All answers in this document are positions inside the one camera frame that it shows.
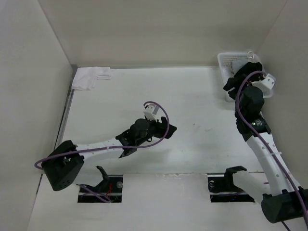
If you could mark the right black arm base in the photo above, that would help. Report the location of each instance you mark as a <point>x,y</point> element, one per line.
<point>223,190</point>

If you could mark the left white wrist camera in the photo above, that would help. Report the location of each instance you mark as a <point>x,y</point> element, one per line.
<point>150,112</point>

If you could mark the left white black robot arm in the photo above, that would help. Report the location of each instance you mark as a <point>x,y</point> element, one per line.
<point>63,166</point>

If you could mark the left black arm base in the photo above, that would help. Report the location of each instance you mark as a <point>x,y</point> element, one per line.
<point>107,190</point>

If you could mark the white plastic basket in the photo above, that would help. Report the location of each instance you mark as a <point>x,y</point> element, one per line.
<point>225,59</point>

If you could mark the grey tank top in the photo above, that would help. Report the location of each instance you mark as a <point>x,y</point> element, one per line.
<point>237,64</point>

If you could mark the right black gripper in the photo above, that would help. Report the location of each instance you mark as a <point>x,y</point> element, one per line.
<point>232,82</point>

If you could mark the folded white tank top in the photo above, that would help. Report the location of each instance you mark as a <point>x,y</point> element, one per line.
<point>86,77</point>

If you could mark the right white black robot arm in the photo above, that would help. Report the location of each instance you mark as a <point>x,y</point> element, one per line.
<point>282,198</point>

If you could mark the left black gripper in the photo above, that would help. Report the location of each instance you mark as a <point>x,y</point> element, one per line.
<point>162,128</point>

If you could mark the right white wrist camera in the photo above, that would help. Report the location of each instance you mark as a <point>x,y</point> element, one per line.
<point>266,85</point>

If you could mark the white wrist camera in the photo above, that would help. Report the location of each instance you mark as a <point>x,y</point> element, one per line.
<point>150,112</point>
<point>266,85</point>

